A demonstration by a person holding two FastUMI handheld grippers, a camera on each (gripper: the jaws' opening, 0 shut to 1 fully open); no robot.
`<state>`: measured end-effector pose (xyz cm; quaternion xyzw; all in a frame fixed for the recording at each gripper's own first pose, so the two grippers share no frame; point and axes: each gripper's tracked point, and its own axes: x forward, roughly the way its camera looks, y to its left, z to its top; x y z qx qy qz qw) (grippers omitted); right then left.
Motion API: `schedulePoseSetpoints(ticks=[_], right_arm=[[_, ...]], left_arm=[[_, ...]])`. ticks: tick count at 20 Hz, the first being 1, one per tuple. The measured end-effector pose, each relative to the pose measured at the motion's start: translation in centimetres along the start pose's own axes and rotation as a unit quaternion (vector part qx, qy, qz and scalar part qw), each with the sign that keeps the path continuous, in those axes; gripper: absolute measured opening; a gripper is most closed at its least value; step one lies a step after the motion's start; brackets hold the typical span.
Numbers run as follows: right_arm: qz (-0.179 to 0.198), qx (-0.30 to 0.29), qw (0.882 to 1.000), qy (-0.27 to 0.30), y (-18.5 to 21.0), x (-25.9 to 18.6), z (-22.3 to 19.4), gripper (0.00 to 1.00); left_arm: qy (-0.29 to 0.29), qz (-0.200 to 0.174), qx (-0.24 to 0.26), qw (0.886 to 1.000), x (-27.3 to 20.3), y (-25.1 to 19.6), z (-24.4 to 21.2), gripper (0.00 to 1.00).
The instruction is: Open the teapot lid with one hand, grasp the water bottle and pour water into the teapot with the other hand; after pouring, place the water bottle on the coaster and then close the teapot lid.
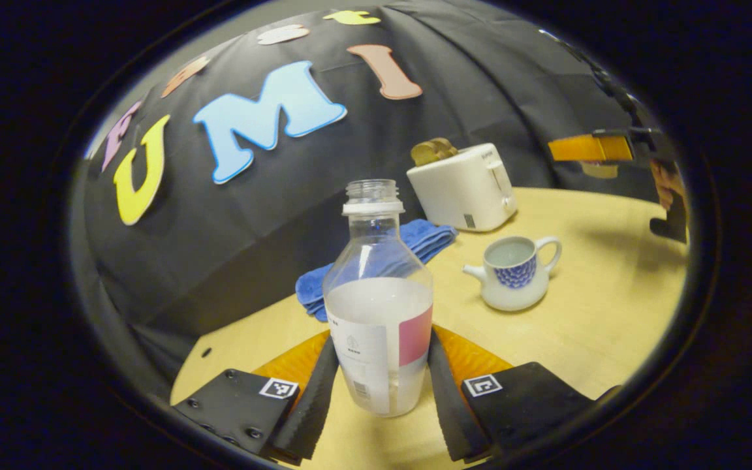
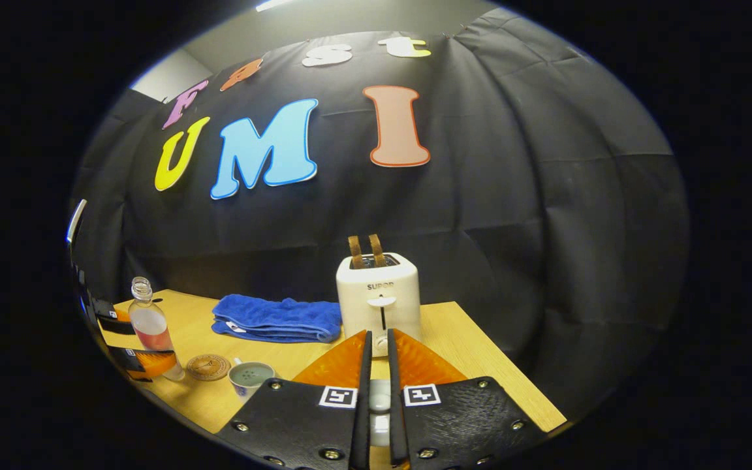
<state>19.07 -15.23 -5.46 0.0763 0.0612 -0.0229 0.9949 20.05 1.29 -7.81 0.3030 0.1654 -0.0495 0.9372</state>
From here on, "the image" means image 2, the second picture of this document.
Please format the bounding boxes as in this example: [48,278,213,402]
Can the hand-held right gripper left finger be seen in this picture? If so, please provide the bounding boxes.
[216,330,374,470]

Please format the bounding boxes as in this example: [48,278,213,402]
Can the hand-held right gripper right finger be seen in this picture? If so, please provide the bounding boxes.
[387,328,550,470]

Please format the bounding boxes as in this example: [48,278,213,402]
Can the clear plastic water bottle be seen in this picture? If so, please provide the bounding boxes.
[129,277,186,382]

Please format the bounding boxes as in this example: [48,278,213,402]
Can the white blue-patterned teacup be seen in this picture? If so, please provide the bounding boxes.
[228,358,277,398]

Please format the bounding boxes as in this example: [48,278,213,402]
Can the round brown coaster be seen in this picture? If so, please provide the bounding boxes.
[185,354,232,382]

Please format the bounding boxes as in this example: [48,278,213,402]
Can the blue folded towel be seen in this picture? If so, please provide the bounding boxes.
[211,294,343,344]

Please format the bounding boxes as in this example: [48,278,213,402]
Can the white toaster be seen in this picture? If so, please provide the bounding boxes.
[336,253,422,358]

